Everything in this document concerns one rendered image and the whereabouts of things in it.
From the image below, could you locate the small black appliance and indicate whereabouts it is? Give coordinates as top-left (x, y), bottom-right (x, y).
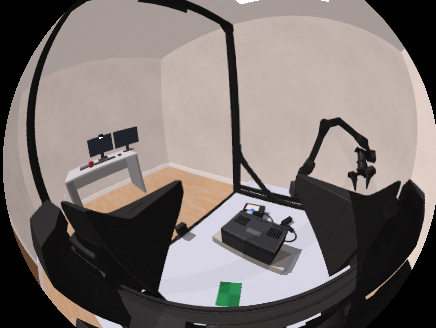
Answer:
top-left (212, 209), bottom-right (292, 274)

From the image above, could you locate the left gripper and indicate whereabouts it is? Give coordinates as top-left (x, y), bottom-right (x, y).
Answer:
top-left (348, 158), bottom-right (376, 190)

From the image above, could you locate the flat green rectangular strip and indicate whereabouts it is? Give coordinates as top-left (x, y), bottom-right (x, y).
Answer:
top-left (215, 282), bottom-right (242, 307)

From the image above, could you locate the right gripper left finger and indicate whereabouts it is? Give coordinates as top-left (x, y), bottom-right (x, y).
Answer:
top-left (61, 180), bottom-right (184, 294)

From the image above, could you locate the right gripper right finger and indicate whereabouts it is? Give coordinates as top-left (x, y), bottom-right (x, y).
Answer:
top-left (295, 174), bottom-right (401, 276)

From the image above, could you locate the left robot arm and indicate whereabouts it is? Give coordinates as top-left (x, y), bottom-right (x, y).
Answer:
top-left (297, 117), bottom-right (376, 175)

